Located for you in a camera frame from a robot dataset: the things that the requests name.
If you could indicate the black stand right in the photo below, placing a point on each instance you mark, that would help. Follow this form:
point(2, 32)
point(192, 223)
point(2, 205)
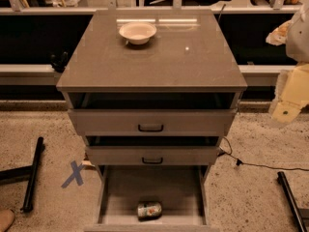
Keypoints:
point(300, 215)

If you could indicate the black stand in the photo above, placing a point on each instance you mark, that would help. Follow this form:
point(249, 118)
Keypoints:
point(300, 215)
point(26, 173)

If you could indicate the brown shoe tip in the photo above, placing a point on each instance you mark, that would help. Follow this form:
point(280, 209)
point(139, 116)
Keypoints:
point(6, 220)

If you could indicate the blue tape cross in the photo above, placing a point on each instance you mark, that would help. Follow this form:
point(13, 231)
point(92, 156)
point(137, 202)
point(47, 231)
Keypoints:
point(75, 175)

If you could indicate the top grey drawer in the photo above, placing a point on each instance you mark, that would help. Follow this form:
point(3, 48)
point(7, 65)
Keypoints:
point(176, 122)

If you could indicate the black drawer handle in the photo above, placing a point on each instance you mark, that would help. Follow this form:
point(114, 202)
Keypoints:
point(152, 161)
point(150, 128)

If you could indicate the black clamp on rail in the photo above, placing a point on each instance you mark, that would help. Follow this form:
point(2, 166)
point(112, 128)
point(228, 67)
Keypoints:
point(59, 63)

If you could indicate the black middle drawer handle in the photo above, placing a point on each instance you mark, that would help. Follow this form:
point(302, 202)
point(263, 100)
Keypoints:
point(152, 161)

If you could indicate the bottom grey drawer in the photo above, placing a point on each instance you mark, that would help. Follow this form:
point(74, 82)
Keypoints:
point(179, 189)

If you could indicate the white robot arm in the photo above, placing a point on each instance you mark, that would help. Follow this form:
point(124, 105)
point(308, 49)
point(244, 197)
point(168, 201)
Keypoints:
point(294, 34)

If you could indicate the middle grey drawer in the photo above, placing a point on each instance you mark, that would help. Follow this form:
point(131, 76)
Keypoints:
point(175, 150)

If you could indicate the green 7up can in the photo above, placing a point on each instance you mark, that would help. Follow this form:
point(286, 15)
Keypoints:
point(149, 210)

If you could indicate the grey drawer cabinet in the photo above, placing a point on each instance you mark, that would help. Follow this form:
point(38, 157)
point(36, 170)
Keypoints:
point(186, 65)

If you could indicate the white bowl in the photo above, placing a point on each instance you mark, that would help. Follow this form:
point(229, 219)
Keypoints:
point(137, 32)

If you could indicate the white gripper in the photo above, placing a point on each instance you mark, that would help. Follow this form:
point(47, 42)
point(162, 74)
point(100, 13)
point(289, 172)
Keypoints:
point(299, 38)

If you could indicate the grey drawer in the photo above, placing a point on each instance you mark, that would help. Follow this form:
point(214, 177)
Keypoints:
point(176, 122)
point(175, 150)
point(179, 189)

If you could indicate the black stand left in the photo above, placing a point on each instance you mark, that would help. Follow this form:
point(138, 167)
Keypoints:
point(26, 173)

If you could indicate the black top drawer handle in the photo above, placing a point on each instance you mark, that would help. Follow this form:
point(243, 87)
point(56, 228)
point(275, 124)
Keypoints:
point(150, 128)

